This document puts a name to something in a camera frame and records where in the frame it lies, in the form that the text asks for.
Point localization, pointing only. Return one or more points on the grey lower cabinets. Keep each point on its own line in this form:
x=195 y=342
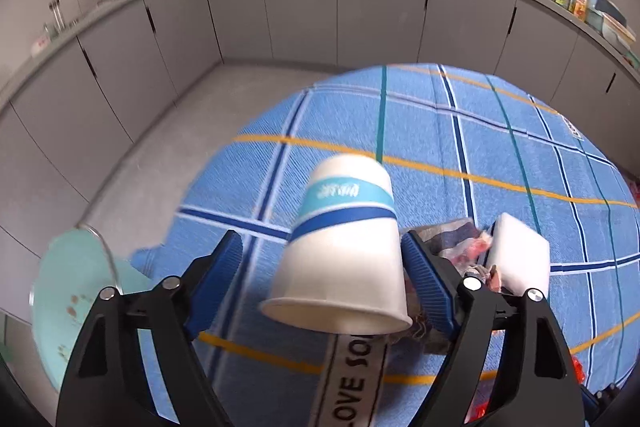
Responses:
x=70 y=114

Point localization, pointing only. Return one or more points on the plaid cloth rag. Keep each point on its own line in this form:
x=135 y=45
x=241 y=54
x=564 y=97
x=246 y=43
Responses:
x=450 y=246

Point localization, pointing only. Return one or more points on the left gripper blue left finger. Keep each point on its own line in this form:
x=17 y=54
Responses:
x=105 y=382

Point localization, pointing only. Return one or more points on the white sponge block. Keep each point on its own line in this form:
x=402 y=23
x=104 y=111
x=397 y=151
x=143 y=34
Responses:
x=521 y=256

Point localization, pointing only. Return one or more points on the blue plaid tablecloth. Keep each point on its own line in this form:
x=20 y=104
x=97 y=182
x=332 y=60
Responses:
x=456 y=144

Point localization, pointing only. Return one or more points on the white blue paper cup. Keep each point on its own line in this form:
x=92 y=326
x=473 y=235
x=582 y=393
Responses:
x=341 y=270

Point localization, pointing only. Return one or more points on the blue dish rack box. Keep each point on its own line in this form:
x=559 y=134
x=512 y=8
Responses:
x=604 y=17

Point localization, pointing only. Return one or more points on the yellow detergent bottle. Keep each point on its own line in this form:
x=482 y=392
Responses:
x=580 y=9

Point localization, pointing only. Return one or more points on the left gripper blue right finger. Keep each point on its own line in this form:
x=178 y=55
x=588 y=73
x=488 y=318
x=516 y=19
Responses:
x=535 y=383

